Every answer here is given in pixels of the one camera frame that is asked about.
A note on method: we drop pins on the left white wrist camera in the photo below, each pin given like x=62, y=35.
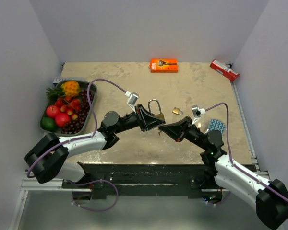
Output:
x=132, y=99

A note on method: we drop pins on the small white blue box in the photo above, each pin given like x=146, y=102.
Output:
x=58, y=80

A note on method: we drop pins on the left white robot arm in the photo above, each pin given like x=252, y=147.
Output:
x=47, y=159

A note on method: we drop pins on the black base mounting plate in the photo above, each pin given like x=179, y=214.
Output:
x=144, y=180

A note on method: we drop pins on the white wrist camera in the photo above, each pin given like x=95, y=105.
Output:
x=132, y=99
x=197, y=113

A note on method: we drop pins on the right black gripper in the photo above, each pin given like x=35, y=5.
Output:
x=179, y=130

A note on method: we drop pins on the green lime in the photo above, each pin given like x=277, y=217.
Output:
x=48, y=124

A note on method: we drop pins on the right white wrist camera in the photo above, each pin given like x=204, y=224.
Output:
x=197, y=113

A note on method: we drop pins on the red white box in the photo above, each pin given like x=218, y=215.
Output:
x=224, y=70

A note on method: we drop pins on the orange razor box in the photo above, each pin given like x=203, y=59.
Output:
x=163, y=66

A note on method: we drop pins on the small brass padlock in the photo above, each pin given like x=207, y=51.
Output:
x=177, y=111

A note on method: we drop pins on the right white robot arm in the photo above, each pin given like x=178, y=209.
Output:
x=268, y=198

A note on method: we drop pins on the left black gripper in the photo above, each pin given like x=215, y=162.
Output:
x=146, y=121

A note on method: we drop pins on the blue zigzag patterned pouch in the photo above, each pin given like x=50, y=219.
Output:
x=216, y=125

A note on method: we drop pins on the red apple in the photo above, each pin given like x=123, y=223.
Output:
x=52, y=111
x=62, y=119

